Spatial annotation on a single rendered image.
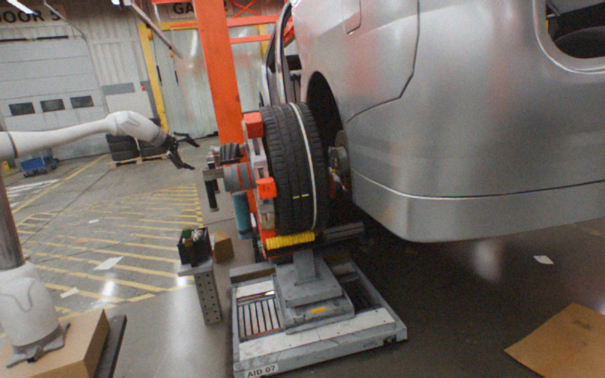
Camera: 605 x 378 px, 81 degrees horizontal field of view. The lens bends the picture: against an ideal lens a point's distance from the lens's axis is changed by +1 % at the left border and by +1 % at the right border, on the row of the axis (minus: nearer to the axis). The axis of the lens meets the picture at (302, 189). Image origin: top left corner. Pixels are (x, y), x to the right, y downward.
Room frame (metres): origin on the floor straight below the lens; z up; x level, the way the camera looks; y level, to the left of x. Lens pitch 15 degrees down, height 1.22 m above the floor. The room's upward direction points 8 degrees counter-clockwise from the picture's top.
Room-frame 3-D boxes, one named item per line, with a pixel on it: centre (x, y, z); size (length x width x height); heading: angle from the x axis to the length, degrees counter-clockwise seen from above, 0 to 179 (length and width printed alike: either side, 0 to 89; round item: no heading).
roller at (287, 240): (1.67, 0.10, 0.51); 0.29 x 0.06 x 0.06; 100
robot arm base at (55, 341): (1.21, 1.09, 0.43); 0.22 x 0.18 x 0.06; 24
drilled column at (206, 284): (1.85, 0.63, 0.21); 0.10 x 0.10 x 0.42; 10
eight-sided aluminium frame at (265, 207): (1.77, 0.22, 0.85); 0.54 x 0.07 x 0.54; 10
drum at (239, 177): (1.76, 0.29, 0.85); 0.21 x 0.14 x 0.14; 100
